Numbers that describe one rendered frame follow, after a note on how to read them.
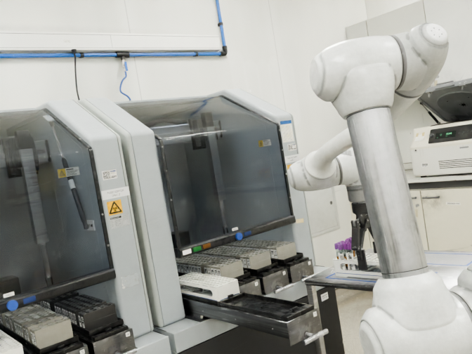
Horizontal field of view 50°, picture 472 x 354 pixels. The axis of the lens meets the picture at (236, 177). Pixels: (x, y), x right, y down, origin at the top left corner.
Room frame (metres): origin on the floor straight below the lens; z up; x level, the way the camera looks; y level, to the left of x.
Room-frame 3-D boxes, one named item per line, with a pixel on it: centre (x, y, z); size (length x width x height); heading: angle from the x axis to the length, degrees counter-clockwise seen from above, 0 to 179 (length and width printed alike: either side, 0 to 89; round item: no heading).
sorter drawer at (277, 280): (2.25, 0.11, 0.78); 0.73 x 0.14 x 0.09; 39
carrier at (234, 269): (1.97, 0.08, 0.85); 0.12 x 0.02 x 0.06; 129
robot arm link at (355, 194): (1.71, -0.41, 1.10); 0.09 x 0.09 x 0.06
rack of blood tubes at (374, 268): (1.69, -0.43, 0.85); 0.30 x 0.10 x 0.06; 44
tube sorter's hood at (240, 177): (2.21, 0.17, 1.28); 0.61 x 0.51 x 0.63; 129
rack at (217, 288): (1.85, 0.18, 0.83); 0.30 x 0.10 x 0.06; 39
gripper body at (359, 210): (1.71, -0.41, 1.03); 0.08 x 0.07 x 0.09; 134
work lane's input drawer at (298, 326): (1.71, 0.07, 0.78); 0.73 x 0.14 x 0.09; 39
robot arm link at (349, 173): (1.71, -0.40, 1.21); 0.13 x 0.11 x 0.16; 99
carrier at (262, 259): (2.07, -0.04, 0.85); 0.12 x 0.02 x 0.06; 128
